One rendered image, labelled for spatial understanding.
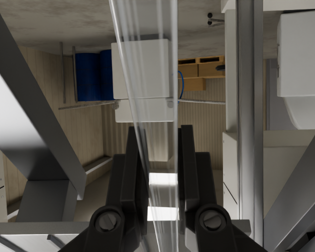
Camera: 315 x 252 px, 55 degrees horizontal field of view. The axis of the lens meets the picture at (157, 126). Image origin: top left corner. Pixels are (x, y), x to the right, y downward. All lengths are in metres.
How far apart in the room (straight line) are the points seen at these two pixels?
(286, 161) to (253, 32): 0.31
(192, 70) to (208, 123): 1.67
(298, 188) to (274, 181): 0.30
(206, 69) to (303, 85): 3.75
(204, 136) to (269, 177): 7.35
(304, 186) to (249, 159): 0.17
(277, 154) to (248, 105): 0.20
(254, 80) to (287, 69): 2.88
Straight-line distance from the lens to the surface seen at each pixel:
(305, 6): 1.09
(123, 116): 4.44
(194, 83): 7.38
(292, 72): 3.46
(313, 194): 0.41
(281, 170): 0.75
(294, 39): 3.50
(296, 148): 0.75
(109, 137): 7.91
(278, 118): 8.08
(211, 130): 8.04
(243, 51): 0.58
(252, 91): 0.58
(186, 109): 8.05
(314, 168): 0.40
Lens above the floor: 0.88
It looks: 5 degrees up
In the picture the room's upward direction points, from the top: 178 degrees clockwise
